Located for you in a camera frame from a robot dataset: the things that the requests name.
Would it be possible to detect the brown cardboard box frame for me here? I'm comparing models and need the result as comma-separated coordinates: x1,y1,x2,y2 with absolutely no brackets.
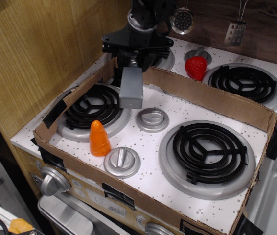
32,53,277,235

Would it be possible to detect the orange object bottom left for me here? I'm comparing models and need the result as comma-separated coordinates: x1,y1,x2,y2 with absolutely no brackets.
8,218,33,234

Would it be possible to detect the front right black burner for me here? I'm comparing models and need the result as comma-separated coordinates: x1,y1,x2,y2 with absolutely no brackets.
159,120,256,200

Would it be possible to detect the back left black burner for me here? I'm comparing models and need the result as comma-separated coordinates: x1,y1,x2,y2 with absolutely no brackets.
151,50,175,71

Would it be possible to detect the silver back stovetop knob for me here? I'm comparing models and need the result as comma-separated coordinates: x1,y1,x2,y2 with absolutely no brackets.
184,47,212,65

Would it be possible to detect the silver oven front knob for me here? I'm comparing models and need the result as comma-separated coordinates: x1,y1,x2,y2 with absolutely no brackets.
40,166,71,196

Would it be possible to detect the silver upper stovetop knob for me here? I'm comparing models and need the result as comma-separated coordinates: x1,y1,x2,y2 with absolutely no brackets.
136,108,169,133

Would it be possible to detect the front left black burner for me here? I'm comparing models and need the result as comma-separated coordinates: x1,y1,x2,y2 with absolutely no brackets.
57,84,132,142

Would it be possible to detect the silver lower stovetop knob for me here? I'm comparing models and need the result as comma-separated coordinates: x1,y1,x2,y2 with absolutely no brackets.
103,147,141,179

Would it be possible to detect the grey sink basin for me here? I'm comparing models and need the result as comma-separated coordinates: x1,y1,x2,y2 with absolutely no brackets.
245,157,277,235

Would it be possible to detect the oven clock display panel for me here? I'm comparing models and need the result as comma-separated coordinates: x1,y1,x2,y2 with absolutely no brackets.
86,189,127,218

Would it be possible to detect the orange toy carrot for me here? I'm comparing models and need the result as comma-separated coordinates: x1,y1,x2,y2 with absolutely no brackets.
90,120,111,157

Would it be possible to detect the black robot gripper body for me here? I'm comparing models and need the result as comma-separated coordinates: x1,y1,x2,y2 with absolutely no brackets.
102,24,173,57

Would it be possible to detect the silver oven door handle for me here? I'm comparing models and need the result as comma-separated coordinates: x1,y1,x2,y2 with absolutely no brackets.
38,194,128,235

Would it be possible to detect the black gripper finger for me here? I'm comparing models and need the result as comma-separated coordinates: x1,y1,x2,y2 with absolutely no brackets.
141,53,156,72
117,51,130,68

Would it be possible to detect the black cable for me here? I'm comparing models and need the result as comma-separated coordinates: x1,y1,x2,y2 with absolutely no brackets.
157,14,175,35

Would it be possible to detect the hanging round metal strainer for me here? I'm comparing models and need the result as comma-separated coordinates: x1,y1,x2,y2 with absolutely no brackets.
170,0,194,35

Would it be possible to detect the back right black burner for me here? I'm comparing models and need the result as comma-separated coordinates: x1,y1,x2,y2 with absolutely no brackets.
203,63,277,110

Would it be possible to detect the black burner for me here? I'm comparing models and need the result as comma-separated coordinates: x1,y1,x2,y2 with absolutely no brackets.
203,63,277,110
151,50,175,71
159,120,256,200
57,84,132,142

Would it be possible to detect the red toy strawberry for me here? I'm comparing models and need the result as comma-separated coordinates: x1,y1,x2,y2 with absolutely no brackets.
185,56,207,81

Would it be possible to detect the silver stovetop knob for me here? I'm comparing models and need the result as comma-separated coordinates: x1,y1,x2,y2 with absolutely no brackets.
136,108,169,133
184,47,212,65
103,147,141,179

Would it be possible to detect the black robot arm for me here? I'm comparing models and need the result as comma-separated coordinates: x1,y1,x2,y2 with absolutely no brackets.
102,0,177,72

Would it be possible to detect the hanging metal grater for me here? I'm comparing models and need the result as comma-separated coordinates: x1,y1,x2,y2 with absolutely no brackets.
224,0,248,47

